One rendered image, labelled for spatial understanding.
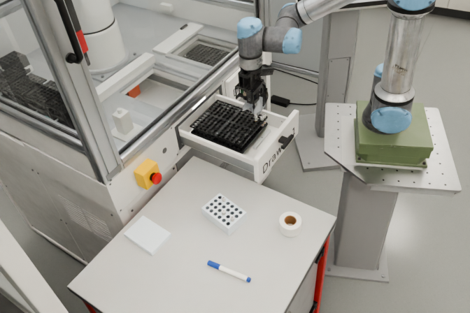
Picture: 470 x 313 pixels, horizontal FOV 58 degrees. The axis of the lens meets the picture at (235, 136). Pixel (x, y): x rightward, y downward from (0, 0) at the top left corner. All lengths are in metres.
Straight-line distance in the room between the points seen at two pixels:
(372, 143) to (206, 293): 0.74
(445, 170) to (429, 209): 0.90
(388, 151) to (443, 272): 0.92
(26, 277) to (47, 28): 0.53
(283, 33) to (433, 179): 0.73
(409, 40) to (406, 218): 1.39
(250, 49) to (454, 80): 2.41
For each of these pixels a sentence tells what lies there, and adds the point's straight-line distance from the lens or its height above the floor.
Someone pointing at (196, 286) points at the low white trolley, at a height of 0.76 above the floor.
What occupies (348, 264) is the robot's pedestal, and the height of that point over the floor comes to 0.04.
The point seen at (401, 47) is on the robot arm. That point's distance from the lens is 1.24.
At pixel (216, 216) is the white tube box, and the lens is 1.36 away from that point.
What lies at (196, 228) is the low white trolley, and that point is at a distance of 1.39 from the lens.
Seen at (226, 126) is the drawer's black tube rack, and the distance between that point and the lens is 1.51.
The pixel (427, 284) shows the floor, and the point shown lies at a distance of 2.26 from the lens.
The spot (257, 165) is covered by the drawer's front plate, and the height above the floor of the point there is 0.91.
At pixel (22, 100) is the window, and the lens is 1.43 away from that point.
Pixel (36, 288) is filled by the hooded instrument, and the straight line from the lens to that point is 0.98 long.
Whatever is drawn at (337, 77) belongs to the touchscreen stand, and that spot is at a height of 0.49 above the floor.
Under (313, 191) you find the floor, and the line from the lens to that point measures 2.47.
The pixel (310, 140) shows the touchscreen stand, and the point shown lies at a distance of 2.71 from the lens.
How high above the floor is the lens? 1.88
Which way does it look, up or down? 42 degrees down
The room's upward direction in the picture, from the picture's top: 5 degrees counter-clockwise
